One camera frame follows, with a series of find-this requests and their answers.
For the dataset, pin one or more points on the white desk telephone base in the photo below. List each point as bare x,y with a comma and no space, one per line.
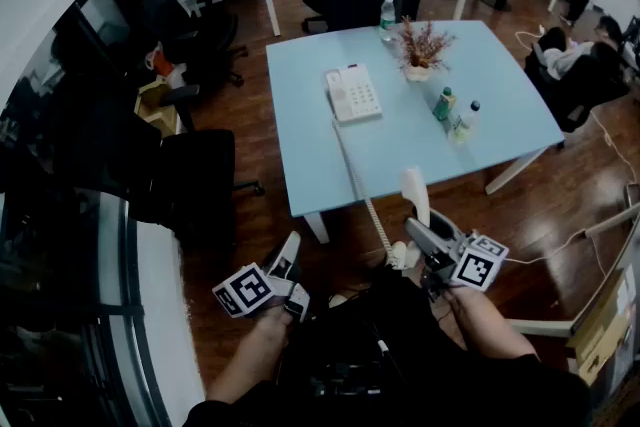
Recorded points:
356,92

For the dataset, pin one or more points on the person's white shoe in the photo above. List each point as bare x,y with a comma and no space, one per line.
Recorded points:
338,300

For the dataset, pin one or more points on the clear bottle black cap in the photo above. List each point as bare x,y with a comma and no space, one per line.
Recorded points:
464,122

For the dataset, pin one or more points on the white table frame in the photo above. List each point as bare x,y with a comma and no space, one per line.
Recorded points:
542,327

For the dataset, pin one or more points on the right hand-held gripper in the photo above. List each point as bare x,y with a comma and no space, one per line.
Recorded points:
472,267

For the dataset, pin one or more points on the cardboard box on left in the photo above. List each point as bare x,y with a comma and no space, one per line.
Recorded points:
157,107

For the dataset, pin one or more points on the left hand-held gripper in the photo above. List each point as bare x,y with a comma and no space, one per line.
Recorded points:
245,290

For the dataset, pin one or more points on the black office chair with armrest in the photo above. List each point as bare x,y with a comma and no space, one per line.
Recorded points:
200,175

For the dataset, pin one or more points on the green drink bottle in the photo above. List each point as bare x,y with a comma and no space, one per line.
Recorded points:
443,105

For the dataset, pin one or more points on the cardboard box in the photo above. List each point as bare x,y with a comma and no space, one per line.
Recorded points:
602,330
157,107

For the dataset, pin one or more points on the orange and white bag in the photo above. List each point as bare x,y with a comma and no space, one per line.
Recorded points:
160,61

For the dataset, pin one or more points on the black framed glass partition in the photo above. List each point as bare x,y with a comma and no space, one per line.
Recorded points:
60,240

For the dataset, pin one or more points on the black mesh office chair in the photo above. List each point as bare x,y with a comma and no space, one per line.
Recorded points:
165,10

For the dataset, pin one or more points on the person's black clothing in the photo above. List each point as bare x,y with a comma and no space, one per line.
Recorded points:
400,390

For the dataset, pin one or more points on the clear water bottle green label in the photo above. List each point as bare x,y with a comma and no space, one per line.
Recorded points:
387,20

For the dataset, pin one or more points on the light blue table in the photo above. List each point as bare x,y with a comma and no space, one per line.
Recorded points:
310,155

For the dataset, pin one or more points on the person's right forearm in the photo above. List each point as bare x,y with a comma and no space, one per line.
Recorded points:
487,325

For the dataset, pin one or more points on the white telephone handset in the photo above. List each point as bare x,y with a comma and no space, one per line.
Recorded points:
414,190

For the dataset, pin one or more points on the dried flowers in white pot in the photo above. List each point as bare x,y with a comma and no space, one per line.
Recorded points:
422,47

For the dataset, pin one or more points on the person's left forearm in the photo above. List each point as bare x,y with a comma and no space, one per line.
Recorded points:
250,355

